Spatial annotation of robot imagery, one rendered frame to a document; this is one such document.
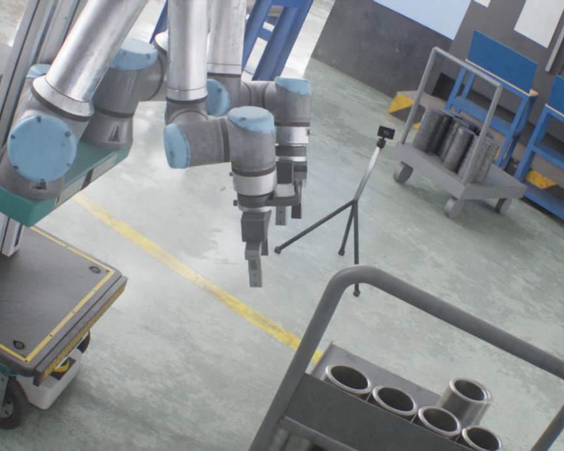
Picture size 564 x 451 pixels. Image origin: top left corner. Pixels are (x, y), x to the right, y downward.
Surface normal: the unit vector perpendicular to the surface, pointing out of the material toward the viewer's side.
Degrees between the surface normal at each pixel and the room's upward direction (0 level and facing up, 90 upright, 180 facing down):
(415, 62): 90
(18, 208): 90
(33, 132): 95
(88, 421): 0
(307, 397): 98
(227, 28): 78
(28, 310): 0
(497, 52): 122
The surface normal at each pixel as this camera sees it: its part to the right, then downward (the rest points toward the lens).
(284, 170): -0.28, 0.12
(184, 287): 0.38, -0.86
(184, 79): -0.05, 0.44
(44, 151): 0.16, 0.50
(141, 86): 0.76, 0.50
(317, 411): -0.32, 0.36
